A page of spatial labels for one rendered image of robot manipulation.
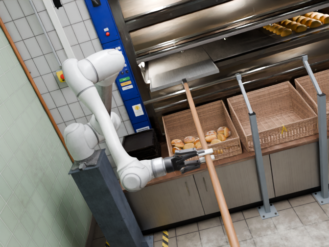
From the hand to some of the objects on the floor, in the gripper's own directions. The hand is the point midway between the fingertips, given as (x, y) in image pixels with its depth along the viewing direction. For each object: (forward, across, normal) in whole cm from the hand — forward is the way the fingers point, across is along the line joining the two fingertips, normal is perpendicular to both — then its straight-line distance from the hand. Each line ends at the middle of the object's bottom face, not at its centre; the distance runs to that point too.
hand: (206, 155), depth 138 cm
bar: (+30, +117, -73) cm, 141 cm away
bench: (+47, +117, -94) cm, 158 cm away
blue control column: (-50, +118, -214) cm, 249 cm away
